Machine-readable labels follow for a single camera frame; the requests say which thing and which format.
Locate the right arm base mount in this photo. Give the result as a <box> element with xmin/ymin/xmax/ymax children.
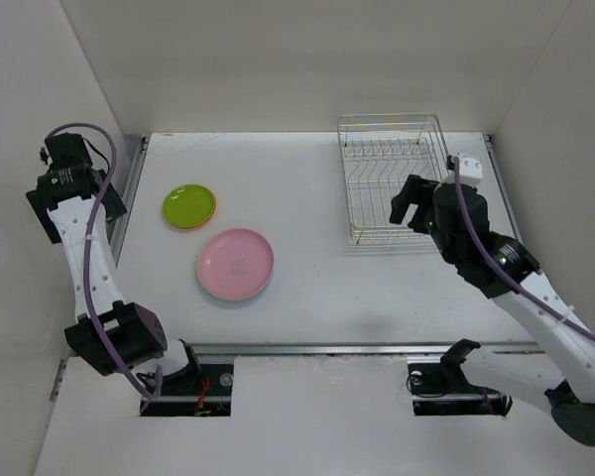
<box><xmin>406</xmin><ymin>362</ymin><xmax>513</xmax><ymax>417</ymax></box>

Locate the blue plate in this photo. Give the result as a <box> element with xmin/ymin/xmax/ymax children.
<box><xmin>258</xmin><ymin>263</ymin><xmax>276</xmax><ymax>294</ymax></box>

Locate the metal wire dish rack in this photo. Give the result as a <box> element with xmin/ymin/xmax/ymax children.
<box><xmin>337</xmin><ymin>112</ymin><xmax>448</xmax><ymax>249</ymax></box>

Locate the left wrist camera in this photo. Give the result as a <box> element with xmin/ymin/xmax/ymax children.
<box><xmin>39</xmin><ymin>133</ymin><xmax>93</xmax><ymax>170</ymax></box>

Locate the red-orange plate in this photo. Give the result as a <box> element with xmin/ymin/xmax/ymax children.
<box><xmin>167</xmin><ymin>199</ymin><xmax>218</xmax><ymax>230</ymax></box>

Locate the aluminium rail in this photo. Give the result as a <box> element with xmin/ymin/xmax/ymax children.
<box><xmin>49</xmin><ymin>340</ymin><xmax>559</xmax><ymax>398</ymax></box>

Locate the green plate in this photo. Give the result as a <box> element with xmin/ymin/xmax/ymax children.
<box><xmin>162</xmin><ymin>184</ymin><xmax>217</xmax><ymax>229</ymax></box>

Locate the pink plate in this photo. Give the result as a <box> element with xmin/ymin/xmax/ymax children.
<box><xmin>196</xmin><ymin>228</ymin><xmax>275</xmax><ymax>302</ymax></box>

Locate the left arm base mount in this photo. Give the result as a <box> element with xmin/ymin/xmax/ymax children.
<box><xmin>139</xmin><ymin>363</ymin><xmax>234</xmax><ymax>417</ymax></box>

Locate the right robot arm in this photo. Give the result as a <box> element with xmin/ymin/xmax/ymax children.
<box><xmin>389</xmin><ymin>174</ymin><xmax>595</xmax><ymax>446</ymax></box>

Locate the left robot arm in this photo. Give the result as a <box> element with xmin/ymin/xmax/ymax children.
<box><xmin>26</xmin><ymin>166</ymin><xmax>204</xmax><ymax>394</ymax></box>

